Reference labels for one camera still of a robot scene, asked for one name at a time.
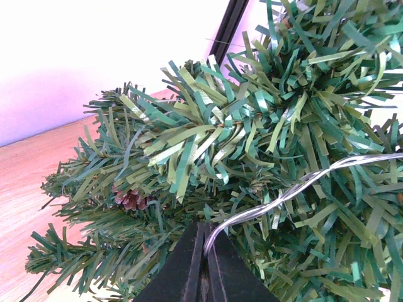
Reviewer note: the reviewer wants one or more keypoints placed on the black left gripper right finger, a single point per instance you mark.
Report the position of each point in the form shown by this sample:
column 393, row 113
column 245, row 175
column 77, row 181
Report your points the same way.
column 226, row 277

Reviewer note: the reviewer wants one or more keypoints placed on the brown pine cone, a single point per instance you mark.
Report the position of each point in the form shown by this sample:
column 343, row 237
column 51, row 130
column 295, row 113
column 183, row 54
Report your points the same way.
column 130, row 200

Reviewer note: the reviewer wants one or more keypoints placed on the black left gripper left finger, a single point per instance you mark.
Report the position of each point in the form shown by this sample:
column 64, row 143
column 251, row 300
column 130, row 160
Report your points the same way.
column 179, row 278

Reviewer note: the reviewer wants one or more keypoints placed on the small green christmas tree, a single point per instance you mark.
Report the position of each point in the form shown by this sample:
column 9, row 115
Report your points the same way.
column 289, row 129

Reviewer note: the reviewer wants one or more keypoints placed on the black frame post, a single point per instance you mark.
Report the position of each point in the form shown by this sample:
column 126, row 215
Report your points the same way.
column 227, row 29

